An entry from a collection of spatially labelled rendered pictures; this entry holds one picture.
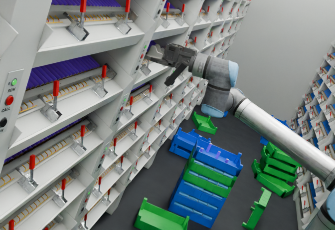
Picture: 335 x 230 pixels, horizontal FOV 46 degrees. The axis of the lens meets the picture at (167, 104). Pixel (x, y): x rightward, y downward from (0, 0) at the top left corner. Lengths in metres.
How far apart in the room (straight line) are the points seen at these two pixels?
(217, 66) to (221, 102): 0.13
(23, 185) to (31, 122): 0.20
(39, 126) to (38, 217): 0.45
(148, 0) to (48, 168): 0.58
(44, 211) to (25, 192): 0.28
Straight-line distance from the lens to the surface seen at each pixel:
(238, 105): 1.59
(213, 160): 2.44
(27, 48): 0.69
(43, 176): 1.10
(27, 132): 0.87
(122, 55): 1.30
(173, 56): 1.51
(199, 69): 1.48
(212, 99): 1.48
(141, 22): 1.27
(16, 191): 1.03
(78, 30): 0.87
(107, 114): 1.36
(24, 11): 0.65
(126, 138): 1.91
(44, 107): 0.94
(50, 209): 1.33
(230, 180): 2.49
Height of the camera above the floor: 1.36
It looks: 18 degrees down
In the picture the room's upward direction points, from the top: 23 degrees clockwise
